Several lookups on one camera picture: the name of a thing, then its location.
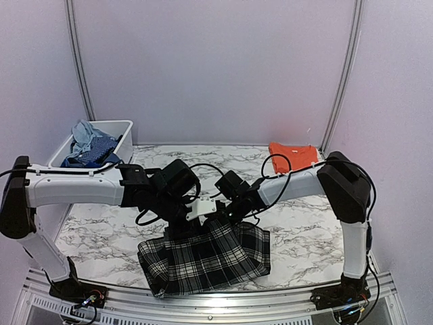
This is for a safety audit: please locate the light blue garment in bin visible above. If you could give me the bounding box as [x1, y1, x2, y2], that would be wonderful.
[71, 120, 112, 154]

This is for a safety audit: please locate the right aluminium corner post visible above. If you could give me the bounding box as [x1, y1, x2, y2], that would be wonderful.
[319, 0, 365, 154]

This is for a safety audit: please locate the white plastic laundry bin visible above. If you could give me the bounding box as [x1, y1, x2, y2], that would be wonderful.
[48, 120, 133, 169]

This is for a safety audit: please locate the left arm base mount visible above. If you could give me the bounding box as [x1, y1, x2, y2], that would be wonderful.
[49, 279, 108, 308]

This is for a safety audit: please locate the aluminium front frame rail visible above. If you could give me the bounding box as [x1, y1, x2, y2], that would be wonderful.
[9, 267, 407, 325]

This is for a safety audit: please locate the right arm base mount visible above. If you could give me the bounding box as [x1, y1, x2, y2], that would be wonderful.
[310, 284, 371, 310]

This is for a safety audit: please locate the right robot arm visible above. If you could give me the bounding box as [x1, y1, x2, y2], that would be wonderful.
[215, 151, 377, 303]

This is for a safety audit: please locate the orange t-shirt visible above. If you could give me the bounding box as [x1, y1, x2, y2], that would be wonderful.
[268, 142, 319, 174]

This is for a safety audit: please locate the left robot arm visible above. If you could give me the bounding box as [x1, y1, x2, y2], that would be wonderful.
[1, 156, 201, 301]

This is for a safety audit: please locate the black white plaid shirt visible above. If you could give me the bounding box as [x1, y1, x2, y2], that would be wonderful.
[137, 219, 271, 299]

